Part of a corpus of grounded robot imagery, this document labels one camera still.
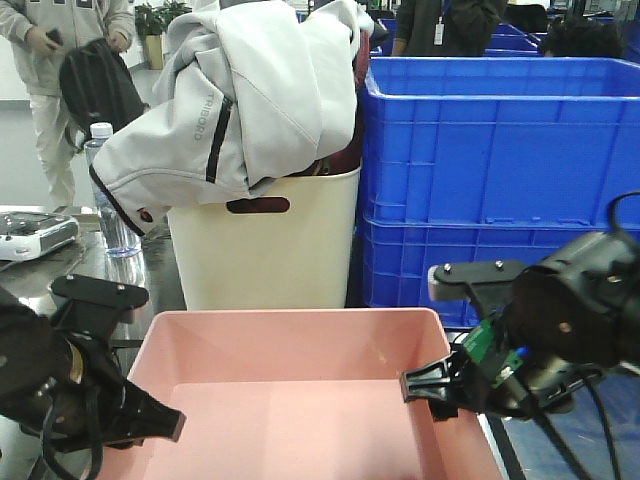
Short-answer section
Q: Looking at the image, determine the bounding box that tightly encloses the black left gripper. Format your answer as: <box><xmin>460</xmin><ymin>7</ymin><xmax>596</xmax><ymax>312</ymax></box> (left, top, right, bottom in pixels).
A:
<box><xmin>1</xmin><ymin>291</ymin><xmax>186</xmax><ymax>453</ymax></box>

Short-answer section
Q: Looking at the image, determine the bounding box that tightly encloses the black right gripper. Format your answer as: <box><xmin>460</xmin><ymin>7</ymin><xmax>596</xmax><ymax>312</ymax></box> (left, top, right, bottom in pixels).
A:
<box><xmin>401</xmin><ymin>335</ymin><xmax>603</xmax><ymax>421</ymax></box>

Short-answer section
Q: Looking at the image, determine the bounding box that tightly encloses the pink plastic bin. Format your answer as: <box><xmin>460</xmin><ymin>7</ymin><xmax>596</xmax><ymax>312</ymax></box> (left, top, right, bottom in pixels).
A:
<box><xmin>101</xmin><ymin>308</ymin><xmax>500</xmax><ymax>479</ymax></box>

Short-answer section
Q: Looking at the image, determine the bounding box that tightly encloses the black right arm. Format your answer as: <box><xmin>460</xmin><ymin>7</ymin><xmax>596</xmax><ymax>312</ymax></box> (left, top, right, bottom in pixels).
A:
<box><xmin>400</xmin><ymin>230</ymin><xmax>639</xmax><ymax>419</ymax></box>

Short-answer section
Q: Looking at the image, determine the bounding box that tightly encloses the green circuit board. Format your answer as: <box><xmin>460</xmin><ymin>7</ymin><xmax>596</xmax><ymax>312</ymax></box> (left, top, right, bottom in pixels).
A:
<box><xmin>462</xmin><ymin>318</ymin><xmax>524</xmax><ymax>389</ymax></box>

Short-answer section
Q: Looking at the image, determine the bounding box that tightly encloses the lower blue plastic crate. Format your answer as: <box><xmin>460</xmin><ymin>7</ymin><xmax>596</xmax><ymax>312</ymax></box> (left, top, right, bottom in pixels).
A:
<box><xmin>355</xmin><ymin>214</ymin><xmax>640</xmax><ymax>329</ymax></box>

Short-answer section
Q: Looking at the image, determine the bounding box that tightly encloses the blue plastic crate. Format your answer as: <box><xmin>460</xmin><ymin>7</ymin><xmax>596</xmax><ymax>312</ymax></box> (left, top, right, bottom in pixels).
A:
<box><xmin>355</xmin><ymin>214</ymin><xmax>640</xmax><ymax>329</ymax></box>
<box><xmin>361</xmin><ymin>57</ymin><xmax>639</xmax><ymax>226</ymax></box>

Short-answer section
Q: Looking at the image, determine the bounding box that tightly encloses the clear water bottle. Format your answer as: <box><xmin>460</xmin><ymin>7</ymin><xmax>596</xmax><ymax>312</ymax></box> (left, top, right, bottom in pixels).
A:
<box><xmin>83</xmin><ymin>122</ymin><xmax>144</xmax><ymax>259</ymax></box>

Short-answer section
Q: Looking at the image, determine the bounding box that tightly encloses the cream plastic laundry basket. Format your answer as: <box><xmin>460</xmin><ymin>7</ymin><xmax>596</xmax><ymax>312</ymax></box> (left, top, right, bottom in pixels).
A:
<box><xmin>168</xmin><ymin>168</ymin><xmax>360</xmax><ymax>310</ymax></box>

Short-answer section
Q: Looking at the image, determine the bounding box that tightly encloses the white handheld controller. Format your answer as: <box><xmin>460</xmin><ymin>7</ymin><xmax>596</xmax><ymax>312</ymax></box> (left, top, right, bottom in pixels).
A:
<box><xmin>1</xmin><ymin>211</ymin><xmax>80</xmax><ymax>262</ymax></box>

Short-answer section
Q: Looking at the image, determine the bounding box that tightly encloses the dark red garment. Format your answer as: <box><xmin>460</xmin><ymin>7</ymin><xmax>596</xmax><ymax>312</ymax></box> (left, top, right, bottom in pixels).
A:
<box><xmin>297</xmin><ymin>28</ymin><xmax>371</xmax><ymax>176</ymax></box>

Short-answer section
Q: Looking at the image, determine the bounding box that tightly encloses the upper blue plastic crate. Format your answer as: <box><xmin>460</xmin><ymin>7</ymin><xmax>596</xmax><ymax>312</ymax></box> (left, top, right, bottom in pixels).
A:
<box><xmin>361</xmin><ymin>57</ymin><xmax>639</xmax><ymax>226</ymax></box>

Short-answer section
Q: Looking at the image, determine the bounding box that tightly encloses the black backpack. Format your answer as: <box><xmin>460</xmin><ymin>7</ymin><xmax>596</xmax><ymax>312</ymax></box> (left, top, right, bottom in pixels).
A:
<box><xmin>59</xmin><ymin>38</ymin><xmax>149</xmax><ymax>151</ymax></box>

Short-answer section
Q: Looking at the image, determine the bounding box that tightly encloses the light grey jacket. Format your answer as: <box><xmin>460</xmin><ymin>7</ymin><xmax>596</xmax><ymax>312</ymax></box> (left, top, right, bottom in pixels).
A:
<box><xmin>90</xmin><ymin>1</ymin><xmax>374</xmax><ymax>236</ymax></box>

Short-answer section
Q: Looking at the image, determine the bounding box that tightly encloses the person in dark jacket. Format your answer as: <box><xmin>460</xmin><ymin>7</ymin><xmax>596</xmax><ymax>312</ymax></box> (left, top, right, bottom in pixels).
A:
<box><xmin>391</xmin><ymin>0</ymin><xmax>507</xmax><ymax>57</ymax></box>

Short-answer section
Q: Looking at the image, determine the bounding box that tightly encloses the seated person dark hair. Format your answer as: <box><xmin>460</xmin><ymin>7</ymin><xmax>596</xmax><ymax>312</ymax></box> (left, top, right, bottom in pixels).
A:
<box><xmin>538</xmin><ymin>17</ymin><xmax>624</xmax><ymax>59</ymax></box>

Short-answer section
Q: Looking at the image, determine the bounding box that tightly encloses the green potted plant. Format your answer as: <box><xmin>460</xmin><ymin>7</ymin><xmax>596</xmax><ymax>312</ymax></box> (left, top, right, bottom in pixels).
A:
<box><xmin>134</xmin><ymin>1</ymin><xmax>192</xmax><ymax>70</ymax></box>

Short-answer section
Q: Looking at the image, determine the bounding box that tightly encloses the person in beige clothes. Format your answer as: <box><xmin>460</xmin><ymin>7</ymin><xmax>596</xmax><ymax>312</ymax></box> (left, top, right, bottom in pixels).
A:
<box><xmin>1</xmin><ymin>0</ymin><xmax>135</xmax><ymax>206</ymax></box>

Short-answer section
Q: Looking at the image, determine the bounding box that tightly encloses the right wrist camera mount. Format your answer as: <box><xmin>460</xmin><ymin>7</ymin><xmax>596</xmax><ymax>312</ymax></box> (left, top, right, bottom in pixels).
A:
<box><xmin>427</xmin><ymin>260</ymin><xmax>526</xmax><ymax>319</ymax></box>

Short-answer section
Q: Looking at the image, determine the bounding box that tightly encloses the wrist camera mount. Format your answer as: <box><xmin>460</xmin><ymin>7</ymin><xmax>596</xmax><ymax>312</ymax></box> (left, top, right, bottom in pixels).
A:
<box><xmin>49</xmin><ymin>274</ymin><xmax>149</xmax><ymax>343</ymax></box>
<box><xmin>427</xmin><ymin>260</ymin><xmax>526</xmax><ymax>319</ymax></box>

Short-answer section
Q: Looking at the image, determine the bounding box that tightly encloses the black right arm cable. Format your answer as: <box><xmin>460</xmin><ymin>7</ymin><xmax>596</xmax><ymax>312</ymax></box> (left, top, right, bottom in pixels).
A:
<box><xmin>504</xmin><ymin>189</ymin><xmax>640</xmax><ymax>480</ymax></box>

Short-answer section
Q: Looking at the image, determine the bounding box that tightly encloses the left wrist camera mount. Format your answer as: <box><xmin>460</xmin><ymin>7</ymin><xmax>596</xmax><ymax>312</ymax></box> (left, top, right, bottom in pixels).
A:
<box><xmin>49</xmin><ymin>274</ymin><xmax>149</xmax><ymax>343</ymax></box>

